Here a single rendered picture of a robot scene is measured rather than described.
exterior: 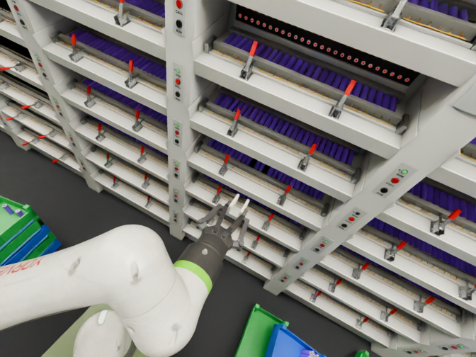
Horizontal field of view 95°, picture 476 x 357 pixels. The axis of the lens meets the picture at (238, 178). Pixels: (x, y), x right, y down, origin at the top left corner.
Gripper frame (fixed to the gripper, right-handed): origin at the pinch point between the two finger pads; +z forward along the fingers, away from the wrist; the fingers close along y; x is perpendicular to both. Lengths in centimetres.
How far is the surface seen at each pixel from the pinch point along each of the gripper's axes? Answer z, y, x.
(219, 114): 23.0, -22.1, 14.7
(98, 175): 37, -99, -66
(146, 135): 22, -52, -8
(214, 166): 23.4, -18.3, -7.3
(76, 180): 36, -121, -82
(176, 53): 12.3, -36.1, 30.2
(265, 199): 21.0, 6.6, -8.5
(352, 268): 29, 54, -26
